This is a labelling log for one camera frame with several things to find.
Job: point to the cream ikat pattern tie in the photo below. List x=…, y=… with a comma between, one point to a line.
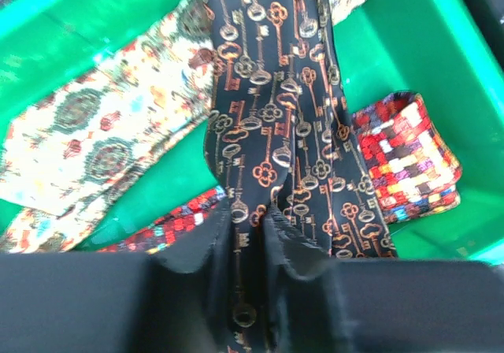
x=67, y=159

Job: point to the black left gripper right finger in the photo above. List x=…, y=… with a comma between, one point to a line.
x=319, y=303

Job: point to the red multicolour checked tie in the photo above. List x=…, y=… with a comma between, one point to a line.
x=412, y=170

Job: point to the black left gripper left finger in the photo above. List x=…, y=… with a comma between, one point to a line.
x=112, y=302

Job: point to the green plastic tray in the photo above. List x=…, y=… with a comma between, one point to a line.
x=430, y=46

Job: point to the black key pattern tie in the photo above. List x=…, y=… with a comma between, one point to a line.
x=279, y=138

